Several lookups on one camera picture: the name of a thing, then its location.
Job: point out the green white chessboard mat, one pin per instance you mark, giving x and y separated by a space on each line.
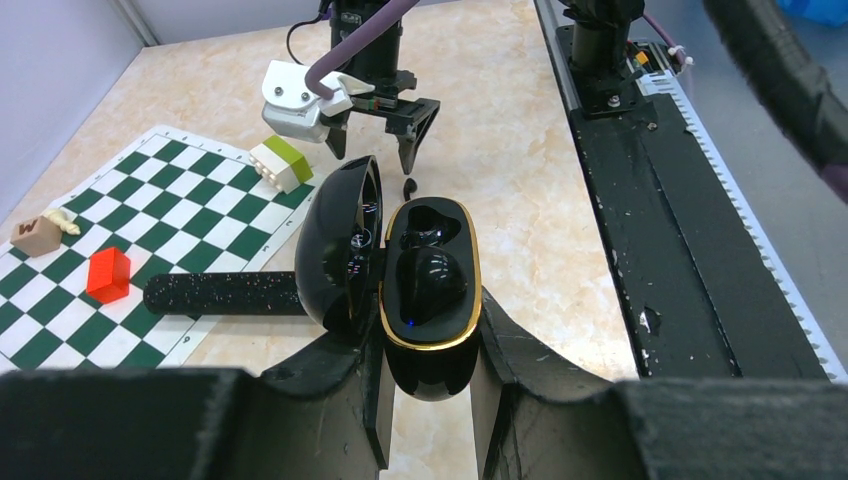
172 202

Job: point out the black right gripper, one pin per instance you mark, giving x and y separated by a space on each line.
408 120

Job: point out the black earbud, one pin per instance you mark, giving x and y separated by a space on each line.
410 187
430 281

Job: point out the white and green toy brick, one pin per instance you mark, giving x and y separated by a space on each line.
280 164

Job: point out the wooden letter cube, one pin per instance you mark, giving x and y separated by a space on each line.
36 236

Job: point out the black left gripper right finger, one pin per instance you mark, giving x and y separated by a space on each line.
537 415

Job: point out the red toy brick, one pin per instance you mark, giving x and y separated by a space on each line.
108 277

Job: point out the black earbud case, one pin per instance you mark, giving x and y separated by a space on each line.
346 263

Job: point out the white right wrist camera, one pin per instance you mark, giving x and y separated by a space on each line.
292 110

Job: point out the cream chess piece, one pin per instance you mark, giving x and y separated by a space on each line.
60 218

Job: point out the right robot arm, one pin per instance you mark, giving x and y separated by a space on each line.
365 46

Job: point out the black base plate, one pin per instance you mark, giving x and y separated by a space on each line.
701 289

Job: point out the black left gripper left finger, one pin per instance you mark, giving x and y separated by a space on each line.
323 413

